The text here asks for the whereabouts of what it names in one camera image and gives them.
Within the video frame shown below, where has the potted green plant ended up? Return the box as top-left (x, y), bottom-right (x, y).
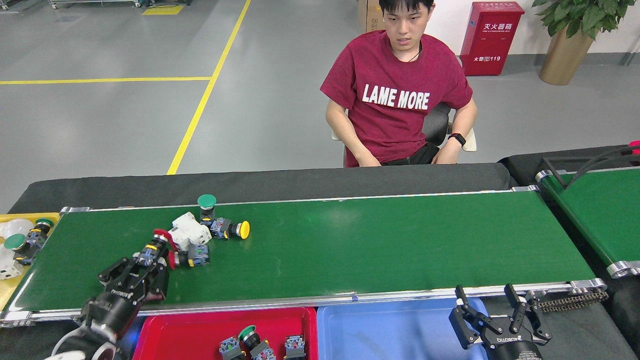
top-left (531, 0), bottom-right (638, 86)

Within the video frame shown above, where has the black cable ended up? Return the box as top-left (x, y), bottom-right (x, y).
top-left (565, 145), bottom-right (640, 190)

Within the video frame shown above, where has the grey office chair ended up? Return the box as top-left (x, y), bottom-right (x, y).
top-left (331, 102), bottom-right (477, 167)

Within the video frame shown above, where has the white light bulb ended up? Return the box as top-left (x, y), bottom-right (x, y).
top-left (0, 218), bottom-right (35, 240)

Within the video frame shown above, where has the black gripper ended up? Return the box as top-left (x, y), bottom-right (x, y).
top-left (81, 252), bottom-right (172, 338)
top-left (448, 283), bottom-right (553, 360)

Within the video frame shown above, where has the black drive chain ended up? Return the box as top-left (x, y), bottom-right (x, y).
top-left (537, 289), bottom-right (610, 313)

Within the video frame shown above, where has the green conveyor belt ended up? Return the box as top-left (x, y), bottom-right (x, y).
top-left (535, 166), bottom-right (640, 279)
top-left (0, 185), bottom-right (608, 328)

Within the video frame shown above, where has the white circuit breaker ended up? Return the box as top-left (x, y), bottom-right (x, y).
top-left (169, 211), bottom-right (213, 252)
top-left (0, 244), bottom-right (24, 281)

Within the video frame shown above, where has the red fire extinguisher box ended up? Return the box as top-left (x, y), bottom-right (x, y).
top-left (460, 1), bottom-right (526, 77)

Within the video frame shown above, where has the blue plastic tray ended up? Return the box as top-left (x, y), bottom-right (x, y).
top-left (316, 297), bottom-right (488, 360)

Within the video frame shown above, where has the person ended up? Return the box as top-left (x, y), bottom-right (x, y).
top-left (320, 0), bottom-right (478, 167)

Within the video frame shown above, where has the brown cardboard box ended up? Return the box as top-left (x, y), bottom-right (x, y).
top-left (357, 0), bottom-right (386, 33)

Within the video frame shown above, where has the person's left hand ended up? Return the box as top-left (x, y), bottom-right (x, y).
top-left (431, 142), bottom-right (460, 165)

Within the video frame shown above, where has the red plastic tray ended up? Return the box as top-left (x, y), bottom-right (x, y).
top-left (132, 306), bottom-right (319, 360)

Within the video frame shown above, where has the yellow plastic tray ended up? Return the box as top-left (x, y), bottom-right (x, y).
top-left (0, 212), bottom-right (61, 311)

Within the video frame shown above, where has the yellow mushroom push button switch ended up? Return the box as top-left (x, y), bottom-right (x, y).
top-left (210, 217), bottom-right (251, 241)

